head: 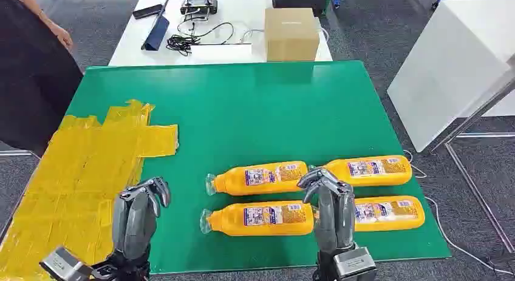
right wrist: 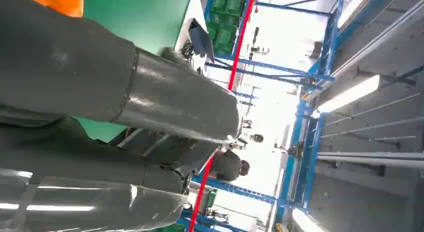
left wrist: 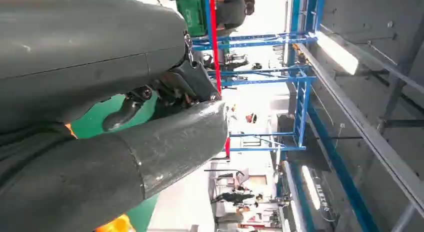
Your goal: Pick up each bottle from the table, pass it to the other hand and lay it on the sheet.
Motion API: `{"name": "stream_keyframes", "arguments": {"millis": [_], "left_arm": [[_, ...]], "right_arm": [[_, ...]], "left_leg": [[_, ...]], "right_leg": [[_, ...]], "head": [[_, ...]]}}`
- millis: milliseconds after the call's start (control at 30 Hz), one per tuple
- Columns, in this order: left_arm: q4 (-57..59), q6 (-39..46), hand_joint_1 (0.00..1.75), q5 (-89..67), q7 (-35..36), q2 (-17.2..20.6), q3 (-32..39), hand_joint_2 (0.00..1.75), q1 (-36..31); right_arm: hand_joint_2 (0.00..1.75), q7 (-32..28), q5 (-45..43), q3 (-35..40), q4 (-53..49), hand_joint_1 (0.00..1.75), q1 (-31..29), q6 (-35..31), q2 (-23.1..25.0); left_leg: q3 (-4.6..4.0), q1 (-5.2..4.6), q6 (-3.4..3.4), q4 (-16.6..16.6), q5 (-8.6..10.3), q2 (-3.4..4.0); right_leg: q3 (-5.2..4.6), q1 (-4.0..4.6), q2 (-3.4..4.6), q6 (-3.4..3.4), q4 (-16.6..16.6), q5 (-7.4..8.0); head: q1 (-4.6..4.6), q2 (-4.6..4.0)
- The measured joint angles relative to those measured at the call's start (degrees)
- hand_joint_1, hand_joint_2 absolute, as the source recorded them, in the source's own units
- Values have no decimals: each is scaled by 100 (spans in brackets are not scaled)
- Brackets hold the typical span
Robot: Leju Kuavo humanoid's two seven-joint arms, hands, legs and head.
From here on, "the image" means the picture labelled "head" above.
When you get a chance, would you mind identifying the thin white cable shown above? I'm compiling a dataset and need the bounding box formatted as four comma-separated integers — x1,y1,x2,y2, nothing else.
240,29,267,45

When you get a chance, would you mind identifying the black coiled cable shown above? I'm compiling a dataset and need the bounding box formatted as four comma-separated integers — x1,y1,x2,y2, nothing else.
166,21,235,57

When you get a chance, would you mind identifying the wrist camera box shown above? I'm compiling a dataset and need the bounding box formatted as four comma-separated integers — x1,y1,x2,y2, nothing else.
333,246,378,281
39,246,94,281

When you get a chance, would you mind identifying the green table mat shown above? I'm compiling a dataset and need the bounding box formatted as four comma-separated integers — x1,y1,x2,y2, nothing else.
66,61,451,276

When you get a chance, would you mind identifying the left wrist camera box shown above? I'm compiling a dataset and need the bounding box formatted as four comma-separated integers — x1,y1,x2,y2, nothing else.
39,246,94,281

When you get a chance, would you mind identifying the black remote controller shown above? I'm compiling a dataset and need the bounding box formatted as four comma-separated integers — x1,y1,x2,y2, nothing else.
180,0,219,16

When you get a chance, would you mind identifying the white table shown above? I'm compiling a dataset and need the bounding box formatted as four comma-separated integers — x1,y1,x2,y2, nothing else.
108,0,333,67

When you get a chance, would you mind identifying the brown cardboard box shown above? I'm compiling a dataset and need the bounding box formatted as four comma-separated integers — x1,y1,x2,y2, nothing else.
264,7,321,63

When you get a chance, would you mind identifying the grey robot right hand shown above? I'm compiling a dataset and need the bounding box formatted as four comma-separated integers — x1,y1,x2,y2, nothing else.
296,167,357,254

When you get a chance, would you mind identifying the large white panel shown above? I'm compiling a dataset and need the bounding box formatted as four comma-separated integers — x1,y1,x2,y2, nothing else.
387,0,515,154

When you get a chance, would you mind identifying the orange drink bottle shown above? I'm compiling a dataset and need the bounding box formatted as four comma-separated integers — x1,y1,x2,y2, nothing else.
205,161,309,197
353,195,426,233
200,200,315,237
322,155,413,188

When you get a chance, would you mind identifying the white floor cable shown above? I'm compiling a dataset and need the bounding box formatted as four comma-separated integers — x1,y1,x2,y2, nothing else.
403,149,515,276

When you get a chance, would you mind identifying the yellow plastic sheet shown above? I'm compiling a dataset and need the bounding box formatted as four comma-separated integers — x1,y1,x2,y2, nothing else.
0,99,179,281

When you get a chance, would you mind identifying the metal stand frame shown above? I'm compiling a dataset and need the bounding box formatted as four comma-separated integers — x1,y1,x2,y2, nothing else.
430,76,515,254

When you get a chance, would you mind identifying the person's left hand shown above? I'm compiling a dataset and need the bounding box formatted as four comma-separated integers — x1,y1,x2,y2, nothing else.
48,22,74,51

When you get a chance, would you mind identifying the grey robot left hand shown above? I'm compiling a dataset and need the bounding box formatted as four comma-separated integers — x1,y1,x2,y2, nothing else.
112,176,172,264

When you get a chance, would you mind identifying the black phone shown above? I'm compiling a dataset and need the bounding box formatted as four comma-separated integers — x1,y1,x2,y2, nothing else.
132,4,164,20

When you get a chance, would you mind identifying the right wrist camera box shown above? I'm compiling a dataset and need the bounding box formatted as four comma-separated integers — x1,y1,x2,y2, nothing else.
333,246,378,281

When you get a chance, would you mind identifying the dark blue folder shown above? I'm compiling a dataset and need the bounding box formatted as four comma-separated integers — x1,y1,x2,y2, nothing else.
141,0,171,52

